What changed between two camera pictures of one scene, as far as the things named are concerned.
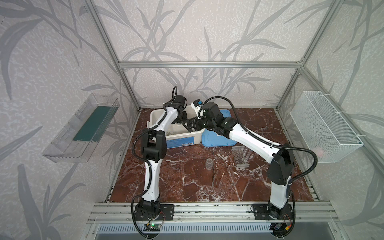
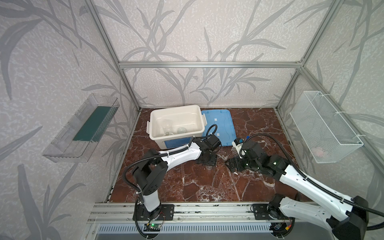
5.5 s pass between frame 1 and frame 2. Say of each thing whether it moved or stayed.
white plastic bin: stayed
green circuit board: stayed
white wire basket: stayed
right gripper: moved
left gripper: moved
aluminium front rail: stayed
